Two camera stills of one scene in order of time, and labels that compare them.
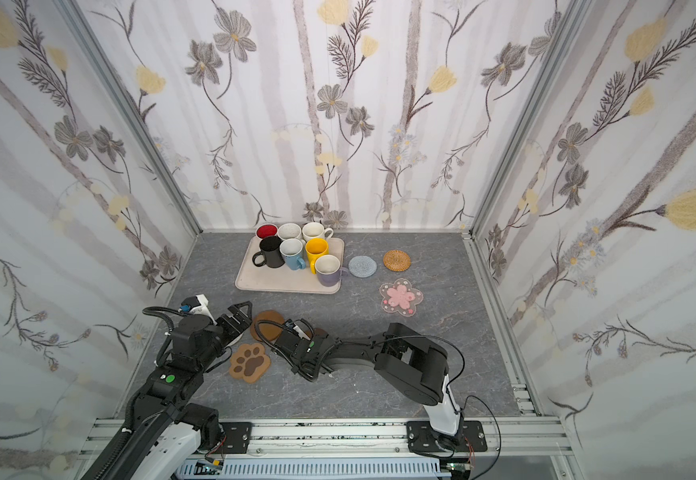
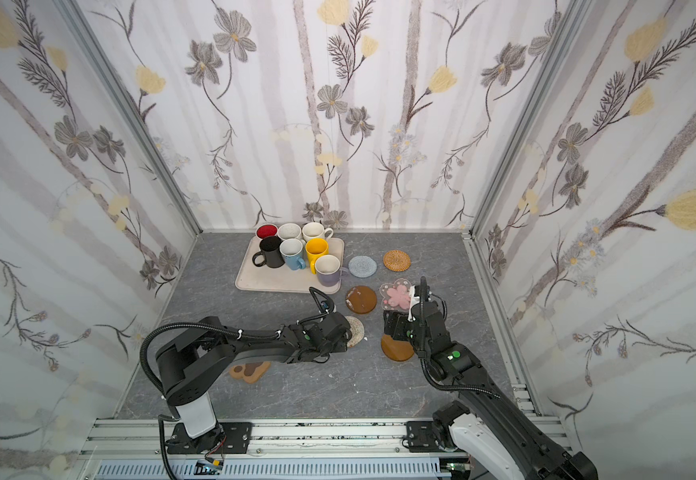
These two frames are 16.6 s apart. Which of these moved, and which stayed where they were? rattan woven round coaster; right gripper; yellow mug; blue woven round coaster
Moved: right gripper
Stayed: rattan woven round coaster; yellow mug; blue woven round coaster
